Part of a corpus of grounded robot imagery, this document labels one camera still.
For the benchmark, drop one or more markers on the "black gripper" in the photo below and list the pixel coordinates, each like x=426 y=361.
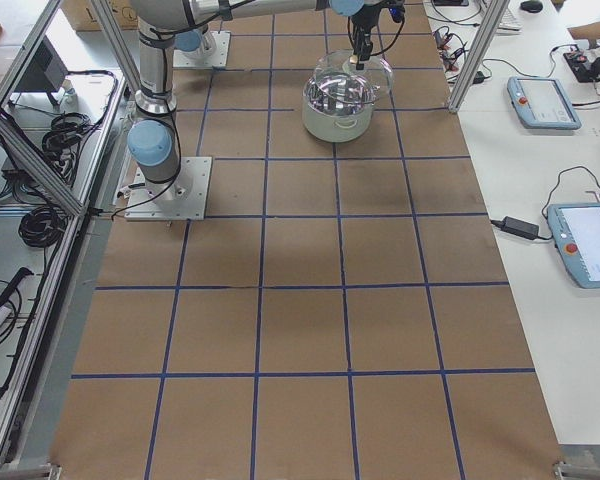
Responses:
x=363 y=28

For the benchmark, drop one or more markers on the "glass pot lid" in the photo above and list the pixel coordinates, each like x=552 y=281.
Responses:
x=375 y=73

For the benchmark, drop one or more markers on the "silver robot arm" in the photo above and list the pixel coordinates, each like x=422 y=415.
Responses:
x=196 y=43
x=154 y=141

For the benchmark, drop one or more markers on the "pale green steel pot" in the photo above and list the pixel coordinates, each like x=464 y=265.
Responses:
x=337 y=107

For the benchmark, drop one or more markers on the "far blue teach pendant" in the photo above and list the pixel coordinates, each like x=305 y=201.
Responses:
x=542 y=103

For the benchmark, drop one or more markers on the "blue teach pendant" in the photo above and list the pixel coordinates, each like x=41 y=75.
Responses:
x=576 y=232
x=542 y=103

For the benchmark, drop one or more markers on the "black power adapter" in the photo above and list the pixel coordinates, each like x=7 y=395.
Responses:
x=520 y=228

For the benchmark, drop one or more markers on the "brown paper table mat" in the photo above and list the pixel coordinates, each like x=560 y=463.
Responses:
x=342 y=312

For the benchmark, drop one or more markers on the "cardboard box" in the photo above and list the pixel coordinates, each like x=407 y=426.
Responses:
x=81 y=16

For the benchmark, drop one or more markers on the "near blue teach pendant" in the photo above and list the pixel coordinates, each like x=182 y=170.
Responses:
x=576 y=232

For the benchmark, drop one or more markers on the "black box device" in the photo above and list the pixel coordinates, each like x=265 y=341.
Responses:
x=45 y=73

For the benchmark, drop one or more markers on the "aluminium frame post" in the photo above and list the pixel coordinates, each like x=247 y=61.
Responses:
x=478 y=48

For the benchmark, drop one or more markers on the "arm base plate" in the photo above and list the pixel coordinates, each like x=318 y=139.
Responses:
x=184 y=200
x=217 y=60

